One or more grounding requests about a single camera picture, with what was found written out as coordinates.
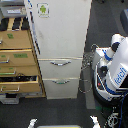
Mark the white fridge door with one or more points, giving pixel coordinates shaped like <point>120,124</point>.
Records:
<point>63,33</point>

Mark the robot base white front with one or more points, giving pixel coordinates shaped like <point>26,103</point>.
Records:
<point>33,121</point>

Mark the middle fridge drawer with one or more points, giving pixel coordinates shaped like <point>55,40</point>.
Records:
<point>62,68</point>

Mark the fridge drawer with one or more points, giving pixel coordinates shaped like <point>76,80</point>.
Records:
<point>62,68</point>
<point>61,88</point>

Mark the bottom fridge drawer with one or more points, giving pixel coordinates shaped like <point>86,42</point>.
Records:
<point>61,88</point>

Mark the white refrigerator body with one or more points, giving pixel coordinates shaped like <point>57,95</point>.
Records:
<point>59,29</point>

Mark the wooden drawer cabinet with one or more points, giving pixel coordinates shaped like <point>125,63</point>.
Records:
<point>19,69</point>

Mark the green android sticker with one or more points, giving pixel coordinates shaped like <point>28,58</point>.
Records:
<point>43,9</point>

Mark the green label on drawer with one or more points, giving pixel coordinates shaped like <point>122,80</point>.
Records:
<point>10,36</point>

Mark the grey box on cabinet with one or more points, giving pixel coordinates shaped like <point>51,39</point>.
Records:
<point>13,11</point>

